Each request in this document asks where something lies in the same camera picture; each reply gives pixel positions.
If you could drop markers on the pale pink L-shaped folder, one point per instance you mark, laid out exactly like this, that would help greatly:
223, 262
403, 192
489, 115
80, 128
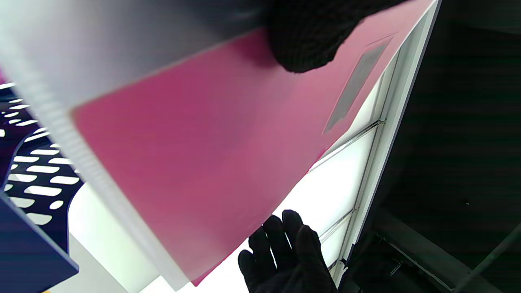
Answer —
101, 49

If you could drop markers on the person's left hand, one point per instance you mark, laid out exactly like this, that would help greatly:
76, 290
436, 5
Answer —
309, 36

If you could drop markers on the person's right hand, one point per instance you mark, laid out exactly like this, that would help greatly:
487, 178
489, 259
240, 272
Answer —
285, 260

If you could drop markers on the pink cardstock sheet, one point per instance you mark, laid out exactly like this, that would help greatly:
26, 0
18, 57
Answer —
203, 162

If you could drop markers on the blue plastic file holder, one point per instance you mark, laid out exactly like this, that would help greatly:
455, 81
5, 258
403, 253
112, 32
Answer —
28, 228

